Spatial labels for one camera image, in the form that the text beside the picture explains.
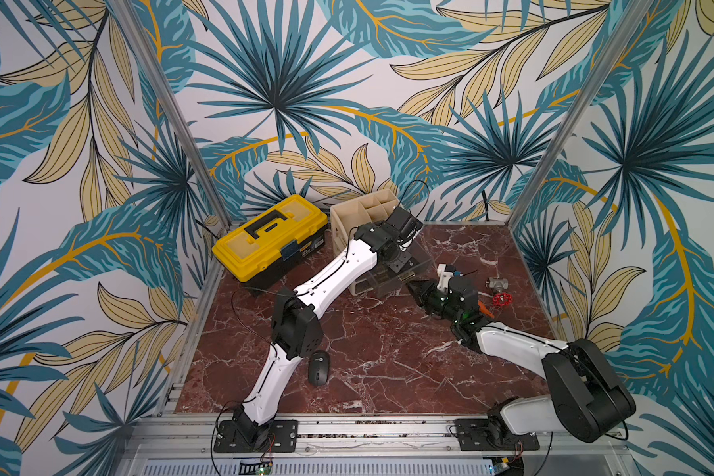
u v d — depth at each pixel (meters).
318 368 0.82
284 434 0.73
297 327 0.53
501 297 0.95
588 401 0.43
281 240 0.92
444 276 0.81
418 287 0.81
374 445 0.73
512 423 0.62
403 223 0.67
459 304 0.67
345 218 0.86
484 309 0.95
